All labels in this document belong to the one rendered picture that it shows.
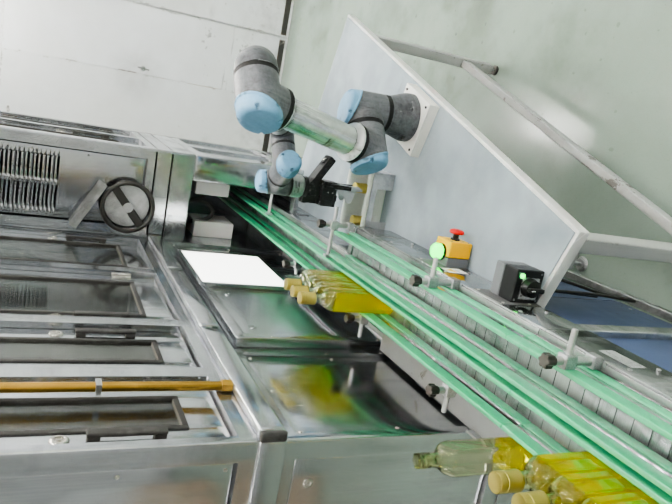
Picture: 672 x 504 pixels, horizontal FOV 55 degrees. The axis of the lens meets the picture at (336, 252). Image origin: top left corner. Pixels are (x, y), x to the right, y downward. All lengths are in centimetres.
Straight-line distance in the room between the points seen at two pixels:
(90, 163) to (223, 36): 305
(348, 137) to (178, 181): 111
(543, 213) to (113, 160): 176
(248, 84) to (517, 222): 74
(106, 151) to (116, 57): 279
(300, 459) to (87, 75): 441
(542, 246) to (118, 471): 103
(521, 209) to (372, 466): 71
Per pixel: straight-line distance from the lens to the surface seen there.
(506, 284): 154
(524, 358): 142
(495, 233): 172
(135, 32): 549
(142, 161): 276
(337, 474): 146
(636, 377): 124
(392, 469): 152
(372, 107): 197
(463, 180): 185
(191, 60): 555
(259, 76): 166
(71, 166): 274
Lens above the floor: 183
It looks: 25 degrees down
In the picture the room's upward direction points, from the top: 85 degrees counter-clockwise
